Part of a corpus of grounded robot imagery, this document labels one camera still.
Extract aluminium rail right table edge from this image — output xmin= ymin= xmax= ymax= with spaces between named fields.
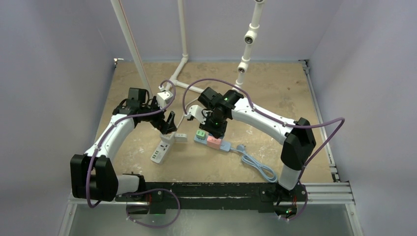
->
xmin=299 ymin=59 xmax=341 ymax=183

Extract white PVC pipe frame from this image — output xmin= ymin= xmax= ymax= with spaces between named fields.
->
xmin=111 ymin=0 xmax=266 ymax=93

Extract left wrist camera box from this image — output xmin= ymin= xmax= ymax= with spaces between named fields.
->
xmin=156 ymin=90 xmax=174 ymax=108

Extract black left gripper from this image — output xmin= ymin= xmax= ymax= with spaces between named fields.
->
xmin=140 ymin=96 xmax=177 ymax=134

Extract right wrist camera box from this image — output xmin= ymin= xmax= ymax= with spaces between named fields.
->
xmin=184 ymin=105 xmax=207 ymax=124

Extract light blue power cable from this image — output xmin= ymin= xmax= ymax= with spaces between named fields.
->
xmin=230 ymin=145 xmax=278 ymax=183

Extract aluminium front rail frame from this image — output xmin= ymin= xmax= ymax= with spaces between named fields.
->
xmin=59 ymin=182 xmax=363 ymax=236

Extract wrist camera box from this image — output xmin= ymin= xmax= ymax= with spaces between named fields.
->
xmin=184 ymin=105 xmax=207 ymax=124
xmin=156 ymin=90 xmax=174 ymax=108

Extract white USB power strip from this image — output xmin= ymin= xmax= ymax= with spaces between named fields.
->
xmin=150 ymin=141 xmax=172 ymax=165

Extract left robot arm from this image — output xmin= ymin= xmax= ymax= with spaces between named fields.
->
xmin=70 ymin=88 xmax=177 ymax=207

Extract pink cube adapter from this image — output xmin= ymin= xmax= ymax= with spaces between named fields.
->
xmin=207 ymin=136 xmax=222 ymax=149

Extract green plug adapter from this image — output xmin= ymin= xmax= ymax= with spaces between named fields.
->
xmin=196 ymin=130 xmax=207 ymax=140

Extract light blue power strip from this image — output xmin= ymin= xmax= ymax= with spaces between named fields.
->
xmin=194 ymin=134 xmax=232 ymax=152

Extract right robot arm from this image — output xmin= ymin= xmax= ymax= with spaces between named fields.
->
xmin=188 ymin=88 xmax=316 ymax=200

